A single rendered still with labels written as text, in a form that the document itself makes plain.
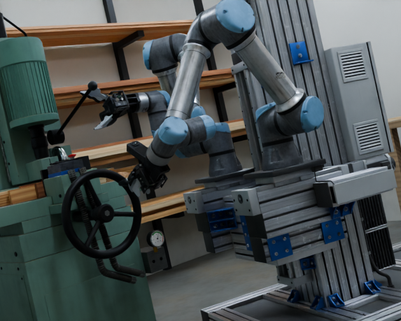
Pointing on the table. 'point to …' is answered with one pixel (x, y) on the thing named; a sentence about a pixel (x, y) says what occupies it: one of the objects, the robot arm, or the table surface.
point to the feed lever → (55, 136)
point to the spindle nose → (39, 141)
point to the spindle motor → (25, 82)
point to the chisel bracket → (34, 169)
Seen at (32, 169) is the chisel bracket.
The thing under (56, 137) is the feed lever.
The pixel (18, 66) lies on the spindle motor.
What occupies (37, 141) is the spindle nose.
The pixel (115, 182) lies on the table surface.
